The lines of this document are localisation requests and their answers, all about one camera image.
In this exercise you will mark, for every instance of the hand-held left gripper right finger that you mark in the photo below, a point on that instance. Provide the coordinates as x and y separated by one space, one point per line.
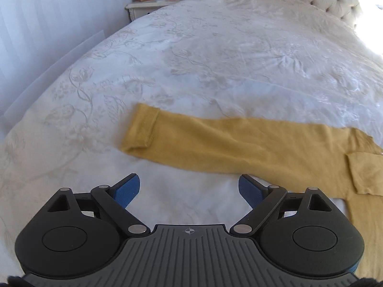
250 189

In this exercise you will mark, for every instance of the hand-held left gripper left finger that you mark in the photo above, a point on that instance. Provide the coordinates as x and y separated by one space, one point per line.
127 189

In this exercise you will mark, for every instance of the yellow knit sweater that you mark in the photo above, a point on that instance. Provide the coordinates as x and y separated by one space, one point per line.
269 152

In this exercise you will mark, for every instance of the white floral bedspread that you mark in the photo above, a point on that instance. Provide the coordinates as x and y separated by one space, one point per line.
191 65

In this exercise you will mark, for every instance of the cream nightstand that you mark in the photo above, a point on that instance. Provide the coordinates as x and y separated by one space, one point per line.
143 8

